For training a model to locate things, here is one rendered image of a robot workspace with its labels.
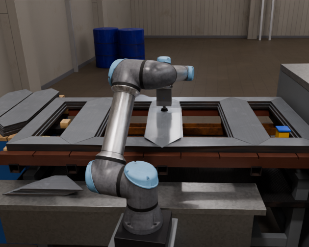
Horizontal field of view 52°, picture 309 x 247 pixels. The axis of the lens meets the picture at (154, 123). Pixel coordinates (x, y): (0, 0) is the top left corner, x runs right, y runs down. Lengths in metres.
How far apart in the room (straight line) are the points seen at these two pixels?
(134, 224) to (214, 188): 0.52
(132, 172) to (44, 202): 0.58
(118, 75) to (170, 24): 10.25
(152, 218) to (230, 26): 10.47
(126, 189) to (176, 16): 10.48
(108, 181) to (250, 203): 0.67
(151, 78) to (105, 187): 0.44
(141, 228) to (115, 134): 0.35
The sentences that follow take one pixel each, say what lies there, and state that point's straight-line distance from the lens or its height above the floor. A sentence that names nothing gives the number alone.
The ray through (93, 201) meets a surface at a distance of 1.50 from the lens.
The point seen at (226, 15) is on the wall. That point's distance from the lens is 11.36.
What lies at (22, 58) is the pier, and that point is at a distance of 4.94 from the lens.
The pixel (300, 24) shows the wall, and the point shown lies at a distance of 11.70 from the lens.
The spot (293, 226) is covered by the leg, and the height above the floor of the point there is 0.38.
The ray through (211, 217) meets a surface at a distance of 1.67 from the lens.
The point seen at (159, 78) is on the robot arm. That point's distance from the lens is 1.23.
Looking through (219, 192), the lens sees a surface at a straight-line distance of 1.54.
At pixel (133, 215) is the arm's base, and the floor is 0.82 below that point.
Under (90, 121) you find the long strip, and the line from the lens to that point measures 1.86.
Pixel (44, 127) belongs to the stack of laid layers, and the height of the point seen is 0.84.
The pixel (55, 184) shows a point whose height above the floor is 0.72.
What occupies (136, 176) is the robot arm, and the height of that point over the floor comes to 0.98.
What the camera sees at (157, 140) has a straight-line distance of 1.57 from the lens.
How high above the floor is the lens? 1.55
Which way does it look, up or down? 23 degrees down
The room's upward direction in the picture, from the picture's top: 1 degrees counter-clockwise
